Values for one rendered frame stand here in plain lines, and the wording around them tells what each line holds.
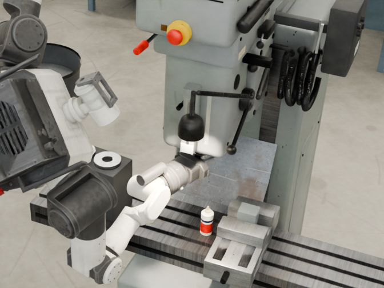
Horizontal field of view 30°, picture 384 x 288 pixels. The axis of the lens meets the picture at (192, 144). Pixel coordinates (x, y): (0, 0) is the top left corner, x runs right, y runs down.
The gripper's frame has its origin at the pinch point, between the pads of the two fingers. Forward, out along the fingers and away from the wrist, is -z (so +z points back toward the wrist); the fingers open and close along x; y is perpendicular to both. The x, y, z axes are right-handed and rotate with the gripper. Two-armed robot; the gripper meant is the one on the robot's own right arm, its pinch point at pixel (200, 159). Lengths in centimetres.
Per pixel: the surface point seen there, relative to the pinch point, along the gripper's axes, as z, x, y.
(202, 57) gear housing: 11.4, -6.6, -41.5
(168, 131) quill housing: 11.0, 4.2, -13.3
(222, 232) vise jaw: 4.3, -13.9, 18.5
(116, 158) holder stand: 9.8, 26.8, 7.8
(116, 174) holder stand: 14.6, 22.2, 9.2
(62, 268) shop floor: -22, 97, 123
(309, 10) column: -57, 2, -33
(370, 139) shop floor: -240, 44, 121
